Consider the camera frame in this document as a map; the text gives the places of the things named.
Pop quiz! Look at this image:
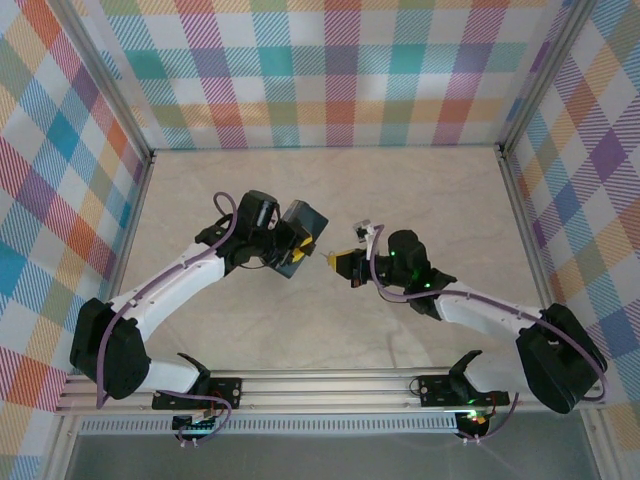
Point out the blue starry night tin box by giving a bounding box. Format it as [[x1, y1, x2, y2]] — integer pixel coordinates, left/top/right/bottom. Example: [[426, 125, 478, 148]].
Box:
[[269, 198, 330, 280]]

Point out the right control board orange plug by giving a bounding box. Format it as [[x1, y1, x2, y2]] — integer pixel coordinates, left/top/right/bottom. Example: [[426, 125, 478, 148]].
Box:
[[458, 409, 490, 430]]

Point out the grey metal panel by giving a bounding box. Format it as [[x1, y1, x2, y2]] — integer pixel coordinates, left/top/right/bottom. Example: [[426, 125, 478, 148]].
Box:
[[63, 433, 601, 480]]

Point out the black left control board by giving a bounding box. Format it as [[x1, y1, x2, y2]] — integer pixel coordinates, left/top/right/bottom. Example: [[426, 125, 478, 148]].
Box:
[[171, 413, 222, 434]]

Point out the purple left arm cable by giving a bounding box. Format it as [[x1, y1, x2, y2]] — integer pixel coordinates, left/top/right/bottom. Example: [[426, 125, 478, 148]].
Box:
[[94, 191, 239, 447]]

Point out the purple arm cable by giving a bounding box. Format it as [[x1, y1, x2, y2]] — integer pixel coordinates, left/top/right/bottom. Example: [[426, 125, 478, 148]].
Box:
[[94, 191, 239, 447], [366, 223, 611, 446]]

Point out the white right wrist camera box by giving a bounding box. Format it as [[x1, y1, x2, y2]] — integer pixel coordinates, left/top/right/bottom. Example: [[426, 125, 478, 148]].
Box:
[[351, 218, 377, 261]]

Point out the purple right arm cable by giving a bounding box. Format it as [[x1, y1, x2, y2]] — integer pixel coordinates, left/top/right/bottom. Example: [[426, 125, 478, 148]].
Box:
[[366, 223, 611, 446]]

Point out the aluminium table edge rail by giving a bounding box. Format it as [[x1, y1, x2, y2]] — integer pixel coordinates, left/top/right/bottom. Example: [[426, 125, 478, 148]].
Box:
[[497, 144, 624, 480], [44, 149, 156, 480]]

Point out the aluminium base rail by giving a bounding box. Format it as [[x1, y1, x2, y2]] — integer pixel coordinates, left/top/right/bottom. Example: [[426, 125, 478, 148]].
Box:
[[53, 368, 607, 415]]

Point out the slotted grey cable duct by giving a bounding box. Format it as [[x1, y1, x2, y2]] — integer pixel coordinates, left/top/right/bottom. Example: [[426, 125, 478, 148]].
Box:
[[78, 417, 460, 436]]

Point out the aluminium frame post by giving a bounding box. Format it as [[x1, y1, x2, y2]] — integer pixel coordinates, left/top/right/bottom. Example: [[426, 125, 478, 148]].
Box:
[[497, 0, 604, 159], [52, 0, 156, 169]]

